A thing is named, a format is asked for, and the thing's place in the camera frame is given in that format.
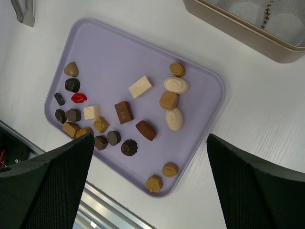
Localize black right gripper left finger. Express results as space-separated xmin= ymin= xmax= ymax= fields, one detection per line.
xmin=0 ymin=134 xmax=95 ymax=229

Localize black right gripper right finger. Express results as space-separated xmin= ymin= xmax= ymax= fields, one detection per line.
xmin=206 ymin=134 xmax=305 ymax=229

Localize milk brown rectangular chocolate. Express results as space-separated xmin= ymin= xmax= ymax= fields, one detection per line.
xmin=114 ymin=101 xmax=134 ymax=125

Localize milk brown ridged chocolate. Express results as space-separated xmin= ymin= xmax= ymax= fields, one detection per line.
xmin=136 ymin=120 xmax=157 ymax=141

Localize caramel square embossed chocolate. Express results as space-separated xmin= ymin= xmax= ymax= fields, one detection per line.
xmin=159 ymin=91 xmax=179 ymax=111

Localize white rectangular chocolate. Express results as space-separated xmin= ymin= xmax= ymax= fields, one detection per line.
xmin=129 ymin=76 xmax=153 ymax=99

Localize metal tongs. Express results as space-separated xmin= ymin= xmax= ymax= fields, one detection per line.
xmin=11 ymin=0 xmax=35 ymax=28

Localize caramel rectangular chocolate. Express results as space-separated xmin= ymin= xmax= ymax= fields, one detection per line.
xmin=62 ymin=122 xmax=80 ymax=138

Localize caramel ridged leaf chocolate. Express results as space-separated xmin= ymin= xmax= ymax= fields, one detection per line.
xmin=75 ymin=127 xmax=94 ymax=138

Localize dark brown square chocolate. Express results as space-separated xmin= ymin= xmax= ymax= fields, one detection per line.
xmin=94 ymin=135 xmax=108 ymax=151

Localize dark lips chocolate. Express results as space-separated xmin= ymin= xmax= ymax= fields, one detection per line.
xmin=55 ymin=109 xmax=67 ymax=124

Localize caramel oval chocolate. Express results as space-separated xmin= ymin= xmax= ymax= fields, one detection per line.
xmin=162 ymin=162 xmax=179 ymax=177

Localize caramel leaf square chocolate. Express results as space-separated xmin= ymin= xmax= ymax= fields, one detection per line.
xmin=93 ymin=116 xmax=110 ymax=133

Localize brown round fluted chocolate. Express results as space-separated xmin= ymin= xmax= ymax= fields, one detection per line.
xmin=107 ymin=131 xmax=121 ymax=146

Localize small dark ridged chocolate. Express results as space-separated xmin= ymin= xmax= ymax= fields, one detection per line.
xmin=54 ymin=93 xmax=65 ymax=106

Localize white ridged square chocolate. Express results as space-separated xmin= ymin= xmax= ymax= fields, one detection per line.
xmin=83 ymin=104 xmax=100 ymax=120

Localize dark rose chocolate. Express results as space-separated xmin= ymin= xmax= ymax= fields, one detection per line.
xmin=121 ymin=139 xmax=138 ymax=156

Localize caramel shell chocolate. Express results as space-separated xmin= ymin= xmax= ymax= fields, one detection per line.
xmin=145 ymin=175 xmax=163 ymax=193

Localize red lips chocolate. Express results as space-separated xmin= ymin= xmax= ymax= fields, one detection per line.
xmin=71 ymin=93 xmax=88 ymax=104

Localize dark round chocolate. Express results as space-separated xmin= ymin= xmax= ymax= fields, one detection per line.
xmin=64 ymin=78 xmax=81 ymax=93

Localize tan heart chocolate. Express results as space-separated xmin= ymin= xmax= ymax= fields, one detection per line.
xmin=64 ymin=62 xmax=79 ymax=77

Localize white oval swirl chocolate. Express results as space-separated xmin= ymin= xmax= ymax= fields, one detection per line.
xmin=164 ymin=77 xmax=189 ymax=94

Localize caramel cup chocolate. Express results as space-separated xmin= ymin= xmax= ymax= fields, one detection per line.
xmin=170 ymin=62 xmax=186 ymax=78

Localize lilac plastic tray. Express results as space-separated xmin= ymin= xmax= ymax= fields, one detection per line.
xmin=44 ymin=18 xmax=225 ymax=198

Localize gold tin box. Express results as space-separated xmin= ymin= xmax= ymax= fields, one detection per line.
xmin=184 ymin=0 xmax=305 ymax=63

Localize aluminium frame rail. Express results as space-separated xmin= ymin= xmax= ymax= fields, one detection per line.
xmin=0 ymin=123 xmax=151 ymax=229

